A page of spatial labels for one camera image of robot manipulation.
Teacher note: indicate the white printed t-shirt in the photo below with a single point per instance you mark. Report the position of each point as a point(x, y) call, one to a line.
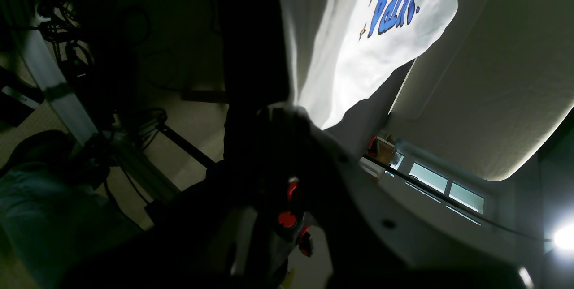
point(339, 52)

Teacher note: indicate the red black clamp far right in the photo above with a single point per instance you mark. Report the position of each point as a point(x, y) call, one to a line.
point(293, 223)

